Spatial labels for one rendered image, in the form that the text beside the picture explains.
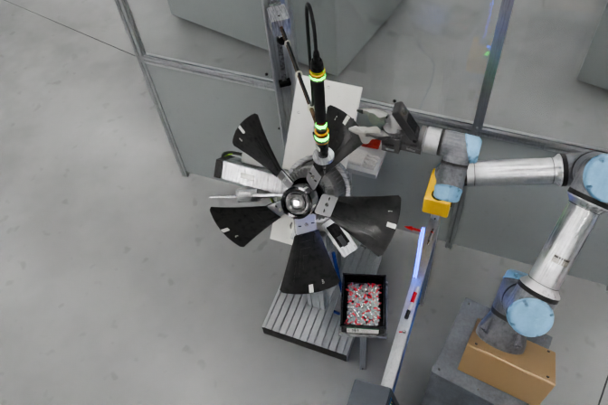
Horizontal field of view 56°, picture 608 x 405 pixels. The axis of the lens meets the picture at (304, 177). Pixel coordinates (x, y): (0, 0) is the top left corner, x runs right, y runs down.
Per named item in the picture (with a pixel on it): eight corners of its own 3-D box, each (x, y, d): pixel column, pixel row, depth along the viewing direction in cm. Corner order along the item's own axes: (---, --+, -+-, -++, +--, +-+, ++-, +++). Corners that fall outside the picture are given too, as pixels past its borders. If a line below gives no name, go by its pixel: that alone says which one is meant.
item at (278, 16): (268, 23, 222) (265, 4, 216) (285, 19, 223) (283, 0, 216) (273, 39, 216) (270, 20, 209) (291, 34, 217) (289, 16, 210)
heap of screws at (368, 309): (346, 285, 227) (345, 280, 224) (381, 287, 225) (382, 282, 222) (343, 330, 215) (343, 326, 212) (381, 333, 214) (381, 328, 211)
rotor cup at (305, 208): (286, 178, 216) (273, 184, 203) (323, 175, 211) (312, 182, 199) (291, 215, 218) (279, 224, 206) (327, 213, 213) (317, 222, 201)
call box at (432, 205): (431, 183, 236) (433, 166, 227) (455, 189, 233) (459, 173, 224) (421, 213, 227) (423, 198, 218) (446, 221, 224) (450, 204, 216)
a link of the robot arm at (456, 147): (475, 168, 155) (483, 137, 153) (434, 159, 158) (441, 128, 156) (476, 165, 162) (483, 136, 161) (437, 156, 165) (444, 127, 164)
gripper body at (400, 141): (378, 150, 167) (419, 159, 164) (379, 130, 160) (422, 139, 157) (385, 131, 171) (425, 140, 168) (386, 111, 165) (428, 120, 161)
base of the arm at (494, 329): (527, 344, 182) (538, 317, 180) (520, 360, 169) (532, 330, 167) (480, 323, 189) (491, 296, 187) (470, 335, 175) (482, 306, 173)
